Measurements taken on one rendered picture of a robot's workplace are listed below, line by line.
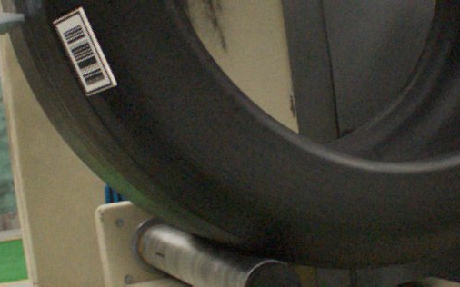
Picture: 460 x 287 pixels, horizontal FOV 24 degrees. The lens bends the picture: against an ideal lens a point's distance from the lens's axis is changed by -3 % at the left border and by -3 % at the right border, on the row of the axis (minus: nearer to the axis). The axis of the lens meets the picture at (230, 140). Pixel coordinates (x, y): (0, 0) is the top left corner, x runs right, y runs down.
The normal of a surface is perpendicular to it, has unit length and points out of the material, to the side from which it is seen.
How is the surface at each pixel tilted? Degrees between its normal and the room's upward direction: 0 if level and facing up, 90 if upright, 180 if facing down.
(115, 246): 90
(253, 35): 90
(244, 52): 90
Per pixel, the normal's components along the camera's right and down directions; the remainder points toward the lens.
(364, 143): 0.23, -0.15
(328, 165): 0.25, 0.18
